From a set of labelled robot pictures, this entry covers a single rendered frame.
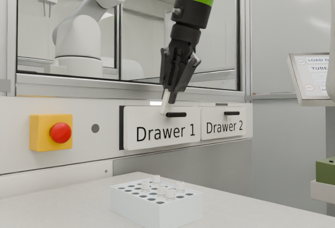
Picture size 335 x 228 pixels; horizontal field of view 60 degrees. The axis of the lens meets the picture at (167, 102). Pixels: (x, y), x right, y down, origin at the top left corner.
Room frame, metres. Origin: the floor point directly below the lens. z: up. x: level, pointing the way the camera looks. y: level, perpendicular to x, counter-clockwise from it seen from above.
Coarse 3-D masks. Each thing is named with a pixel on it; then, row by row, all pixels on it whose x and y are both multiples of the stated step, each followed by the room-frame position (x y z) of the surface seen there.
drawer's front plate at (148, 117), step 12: (132, 108) 0.72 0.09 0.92; (144, 108) 0.75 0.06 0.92; (156, 108) 0.78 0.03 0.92; (180, 108) 0.85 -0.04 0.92; (192, 108) 0.89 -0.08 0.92; (132, 120) 0.72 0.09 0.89; (144, 120) 0.75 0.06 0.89; (156, 120) 0.78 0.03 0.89; (168, 120) 0.82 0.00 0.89; (180, 120) 0.85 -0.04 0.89; (192, 120) 0.89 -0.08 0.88; (132, 132) 0.72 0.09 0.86; (144, 132) 0.75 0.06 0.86; (156, 132) 0.78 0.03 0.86; (180, 132) 0.85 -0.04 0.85; (132, 144) 0.72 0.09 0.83; (144, 144) 0.75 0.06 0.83; (156, 144) 0.78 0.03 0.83; (168, 144) 0.82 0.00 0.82
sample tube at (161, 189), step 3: (159, 186) 0.42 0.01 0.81; (162, 186) 0.42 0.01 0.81; (159, 189) 0.42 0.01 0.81; (162, 189) 0.41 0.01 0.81; (165, 189) 0.42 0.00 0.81; (159, 192) 0.42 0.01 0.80; (162, 192) 0.41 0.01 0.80; (165, 192) 0.42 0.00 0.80; (159, 195) 0.42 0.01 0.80; (162, 195) 0.41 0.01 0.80; (165, 195) 0.42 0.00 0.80
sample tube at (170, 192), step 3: (168, 189) 0.41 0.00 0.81; (171, 189) 0.41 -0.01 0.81; (168, 192) 0.40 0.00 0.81; (171, 192) 0.40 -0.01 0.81; (174, 192) 0.41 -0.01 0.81; (168, 195) 0.40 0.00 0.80; (171, 195) 0.40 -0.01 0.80; (174, 195) 0.41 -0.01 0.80; (168, 198) 0.40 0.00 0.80; (171, 198) 0.40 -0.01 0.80
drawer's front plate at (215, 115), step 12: (204, 108) 0.96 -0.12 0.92; (216, 108) 1.01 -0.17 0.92; (228, 108) 1.06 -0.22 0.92; (240, 108) 1.13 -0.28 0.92; (204, 120) 0.96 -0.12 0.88; (216, 120) 1.01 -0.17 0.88; (228, 120) 1.06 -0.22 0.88; (204, 132) 0.96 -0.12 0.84; (216, 132) 1.01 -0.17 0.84; (228, 132) 1.06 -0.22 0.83; (240, 132) 1.13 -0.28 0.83
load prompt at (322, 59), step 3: (306, 57) 1.41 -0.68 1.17; (309, 57) 1.41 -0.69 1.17; (312, 57) 1.41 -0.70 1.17; (315, 57) 1.40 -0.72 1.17; (318, 57) 1.40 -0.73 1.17; (321, 57) 1.40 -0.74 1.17; (324, 57) 1.40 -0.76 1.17; (327, 57) 1.40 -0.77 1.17; (306, 60) 1.40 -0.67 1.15; (309, 60) 1.40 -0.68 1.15; (312, 60) 1.39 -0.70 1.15; (315, 60) 1.39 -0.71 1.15; (318, 60) 1.39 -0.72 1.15; (321, 60) 1.39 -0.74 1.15; (324, 60) 1.38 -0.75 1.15; (327, 60) 1.38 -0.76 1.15; (309, 63) 1.38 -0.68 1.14; (312, 63) 1.38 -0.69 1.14; (315, 63) 1.38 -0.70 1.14; (318, 63) 1.38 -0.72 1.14; (321, 63) 1.37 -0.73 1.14; (324, 63) 1.37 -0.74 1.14; (327, 63) 1.37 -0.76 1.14
